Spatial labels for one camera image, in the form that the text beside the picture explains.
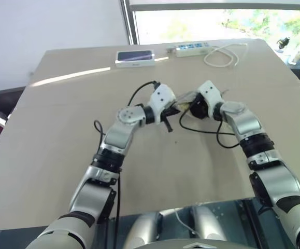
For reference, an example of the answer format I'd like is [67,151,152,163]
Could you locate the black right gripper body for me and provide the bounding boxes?
[189,93,209,120]

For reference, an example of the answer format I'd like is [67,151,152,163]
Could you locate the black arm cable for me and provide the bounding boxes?
[179,109,244,149]
[93,80,162,249]

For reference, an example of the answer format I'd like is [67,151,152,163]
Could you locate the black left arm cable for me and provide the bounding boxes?
[93,80,162,249]

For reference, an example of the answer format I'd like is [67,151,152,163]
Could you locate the silver robot torso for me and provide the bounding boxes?
[138,238,234,249]

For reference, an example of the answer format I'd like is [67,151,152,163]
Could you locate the white power strip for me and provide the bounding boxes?
[174,41,211,58]

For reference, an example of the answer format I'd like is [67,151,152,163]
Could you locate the white phone box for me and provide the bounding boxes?
[115,49,156,69]

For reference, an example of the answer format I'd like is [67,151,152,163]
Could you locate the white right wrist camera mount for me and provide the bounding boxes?
[197,80,225,120]

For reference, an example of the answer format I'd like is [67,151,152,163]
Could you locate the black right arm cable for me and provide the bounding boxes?
[179,109,244,149]

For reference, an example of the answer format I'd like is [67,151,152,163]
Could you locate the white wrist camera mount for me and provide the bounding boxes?
[197,80,225,120]
[149,83,177,125]

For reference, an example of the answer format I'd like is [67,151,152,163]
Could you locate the dark window frame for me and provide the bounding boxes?
[120,0,300,46]

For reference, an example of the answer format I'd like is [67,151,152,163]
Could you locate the grey checked cloth pouch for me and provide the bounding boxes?
[174,89,230,113]

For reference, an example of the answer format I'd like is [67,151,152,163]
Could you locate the silver right robot leg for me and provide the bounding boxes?
[190,205,228,242]

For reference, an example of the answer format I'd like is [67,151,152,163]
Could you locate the silver left robot leg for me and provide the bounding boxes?
[123,212,164,249]

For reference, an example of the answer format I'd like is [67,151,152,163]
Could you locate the silver robot leg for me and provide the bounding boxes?
[190,205,228,242]
[123,212,164,249]

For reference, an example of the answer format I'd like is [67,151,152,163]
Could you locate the small black device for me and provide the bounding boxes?
[276,36,291,50]

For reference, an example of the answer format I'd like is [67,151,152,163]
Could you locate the thin white cable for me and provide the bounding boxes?
[174,207,200,237]

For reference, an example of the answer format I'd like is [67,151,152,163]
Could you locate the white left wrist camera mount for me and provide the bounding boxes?
[149,83,177,125]

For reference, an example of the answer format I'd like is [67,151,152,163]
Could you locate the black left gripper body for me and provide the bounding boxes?
[162,107,178,133]

